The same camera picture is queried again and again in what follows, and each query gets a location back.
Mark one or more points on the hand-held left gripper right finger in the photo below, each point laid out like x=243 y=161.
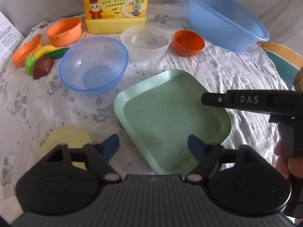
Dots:
x=195 y=144

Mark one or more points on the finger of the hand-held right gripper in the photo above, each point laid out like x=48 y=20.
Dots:
x=227 y=99

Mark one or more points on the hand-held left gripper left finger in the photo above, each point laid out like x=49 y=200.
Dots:
x=111 y=144

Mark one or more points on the green square plate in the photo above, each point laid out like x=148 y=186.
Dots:
x=165 y=118

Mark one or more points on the orange bowl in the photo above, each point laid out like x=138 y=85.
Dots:
x=184 y=49

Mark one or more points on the person's right hand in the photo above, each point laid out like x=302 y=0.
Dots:
x=296 y=167

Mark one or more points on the pale yellow round plate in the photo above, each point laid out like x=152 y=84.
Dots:
x=64 y=137

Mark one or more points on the large blue basin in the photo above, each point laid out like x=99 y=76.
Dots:
x=213 y=28

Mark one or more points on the blue translucent bowl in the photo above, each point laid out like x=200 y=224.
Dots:
x=78 y=75

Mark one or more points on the white printed cloth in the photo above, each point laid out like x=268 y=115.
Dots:
x=35 y=111

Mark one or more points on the clear plastic bowl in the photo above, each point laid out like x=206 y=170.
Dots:
x=142 y=52

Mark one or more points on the brown toy chestnut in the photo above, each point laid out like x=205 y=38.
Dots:
x=42 y=67

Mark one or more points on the green toy cucumber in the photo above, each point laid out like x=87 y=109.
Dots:
x=58 y=53

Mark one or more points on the light green toy vegetable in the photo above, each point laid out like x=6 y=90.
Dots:
x=29 y=65

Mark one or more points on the yellow toy banana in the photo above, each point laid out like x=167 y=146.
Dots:
x=43 y=50

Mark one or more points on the orange toy cup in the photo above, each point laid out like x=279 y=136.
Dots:
x=61 y=37

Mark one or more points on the yellow detergent bottle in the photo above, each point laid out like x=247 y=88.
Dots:
x=113 y=23

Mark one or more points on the orange toy pan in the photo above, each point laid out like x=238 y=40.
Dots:
x=26 y=49

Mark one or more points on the white paper leaflet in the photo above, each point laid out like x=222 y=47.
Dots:
x=7 y=40

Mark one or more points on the grey striped bedsheet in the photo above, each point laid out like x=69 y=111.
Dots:
x=35 y=0

